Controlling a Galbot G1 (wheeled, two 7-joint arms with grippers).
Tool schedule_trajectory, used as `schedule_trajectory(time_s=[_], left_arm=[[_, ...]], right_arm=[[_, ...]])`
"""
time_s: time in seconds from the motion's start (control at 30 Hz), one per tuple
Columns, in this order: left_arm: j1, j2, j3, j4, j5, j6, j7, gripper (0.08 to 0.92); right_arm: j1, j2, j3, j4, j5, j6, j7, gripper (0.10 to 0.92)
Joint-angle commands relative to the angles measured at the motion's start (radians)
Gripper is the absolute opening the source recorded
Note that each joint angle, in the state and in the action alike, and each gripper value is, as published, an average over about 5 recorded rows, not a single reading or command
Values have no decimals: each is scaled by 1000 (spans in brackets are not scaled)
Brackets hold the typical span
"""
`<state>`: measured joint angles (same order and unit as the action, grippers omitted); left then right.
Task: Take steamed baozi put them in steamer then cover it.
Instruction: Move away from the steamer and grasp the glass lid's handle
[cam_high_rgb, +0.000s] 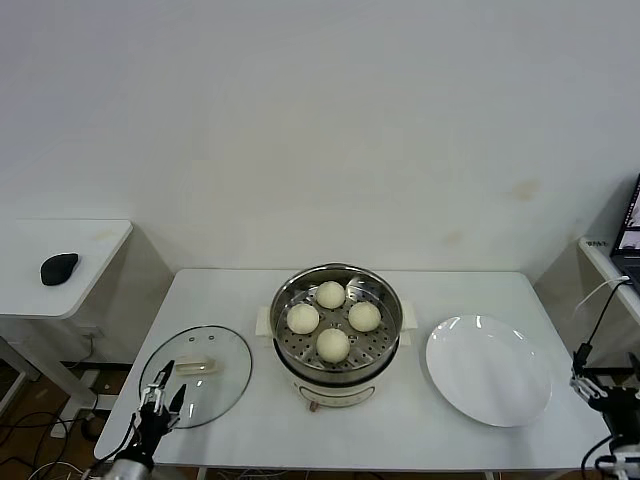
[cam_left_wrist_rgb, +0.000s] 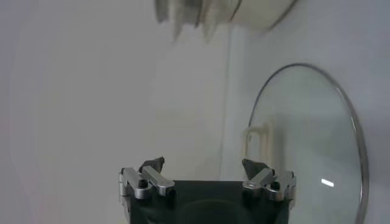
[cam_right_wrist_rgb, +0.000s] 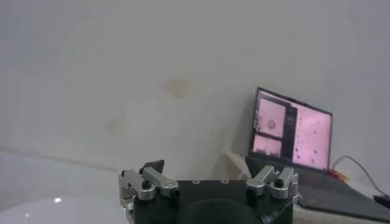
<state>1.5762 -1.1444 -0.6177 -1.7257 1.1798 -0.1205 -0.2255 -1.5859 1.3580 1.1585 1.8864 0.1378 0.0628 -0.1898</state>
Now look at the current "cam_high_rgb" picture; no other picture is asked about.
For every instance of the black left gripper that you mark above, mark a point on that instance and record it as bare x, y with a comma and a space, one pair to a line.
152, 425

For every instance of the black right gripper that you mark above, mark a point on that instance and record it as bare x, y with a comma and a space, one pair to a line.
622, 405

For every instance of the white steamed baozi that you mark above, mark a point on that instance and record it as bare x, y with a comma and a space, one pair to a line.
333, 345
364, 316
331, 294
303, 318

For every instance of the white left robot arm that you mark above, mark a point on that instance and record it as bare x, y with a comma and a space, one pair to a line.
132, 470

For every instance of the stainless steel steamer basket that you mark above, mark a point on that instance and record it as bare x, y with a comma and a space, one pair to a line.
387, 325

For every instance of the white floor power strip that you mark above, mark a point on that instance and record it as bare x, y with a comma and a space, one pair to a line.
59, 430

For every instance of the white round plate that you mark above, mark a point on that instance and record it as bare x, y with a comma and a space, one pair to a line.
485, 370

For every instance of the desk label sticker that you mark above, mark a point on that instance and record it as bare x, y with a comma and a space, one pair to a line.
598, 243

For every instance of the white side table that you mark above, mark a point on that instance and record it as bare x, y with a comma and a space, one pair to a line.
60, 280

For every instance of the black computer mouse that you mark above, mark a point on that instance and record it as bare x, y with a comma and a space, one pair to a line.
59, 268

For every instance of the cream electric cooker pot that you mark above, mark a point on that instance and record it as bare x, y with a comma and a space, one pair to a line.
335, 390

